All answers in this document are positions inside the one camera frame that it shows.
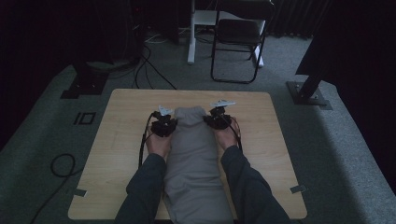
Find black folding chair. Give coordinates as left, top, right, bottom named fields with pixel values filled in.
left=210, top=0, right=276, bottom=85

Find dark curtain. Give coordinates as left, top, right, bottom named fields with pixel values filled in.
left=267, top=0, right=331, bottom=39

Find white desk frame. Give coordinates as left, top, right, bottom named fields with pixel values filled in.
left=186, top=0, right=265, bottom=68

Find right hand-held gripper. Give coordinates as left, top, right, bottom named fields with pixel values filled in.
left=203, top=99, right=237, bottom=131

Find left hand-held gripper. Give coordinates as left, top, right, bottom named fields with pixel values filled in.
left=150, top=105, right=179, bottom=138

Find person's right hand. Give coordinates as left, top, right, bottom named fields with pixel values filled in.
left=213, top=125, right=241, bottom=152

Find looped black floor cable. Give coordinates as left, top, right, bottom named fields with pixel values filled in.
left=29, top=152, right=85, bottom=224

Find person's left hand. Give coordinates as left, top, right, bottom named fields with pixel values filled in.
left=145, top=130, right=173, bottom=161

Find right hand-held gripper cable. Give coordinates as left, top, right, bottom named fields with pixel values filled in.
left=222, top=114, right=244, bottom=151

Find black stand base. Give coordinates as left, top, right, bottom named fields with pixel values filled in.
left=60, top=62, right=110, bottom=100
left=286, top=73, right=333, bottom=110

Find hand-held gripper cable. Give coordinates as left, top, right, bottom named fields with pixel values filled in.
left=138, top=111, right=157, bottom=167
left=222, top=114, right=244, bottom=151

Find grey pants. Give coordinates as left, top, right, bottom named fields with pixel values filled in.
left=163, top=105, right=234, bottom=224

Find bundle of black floor cables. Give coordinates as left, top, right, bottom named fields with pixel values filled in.
left=132, top=43, right=178, bottom=91

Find left hand-held gripper cable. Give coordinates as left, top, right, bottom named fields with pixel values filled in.
left=138, top=111, right=157, bottom=167

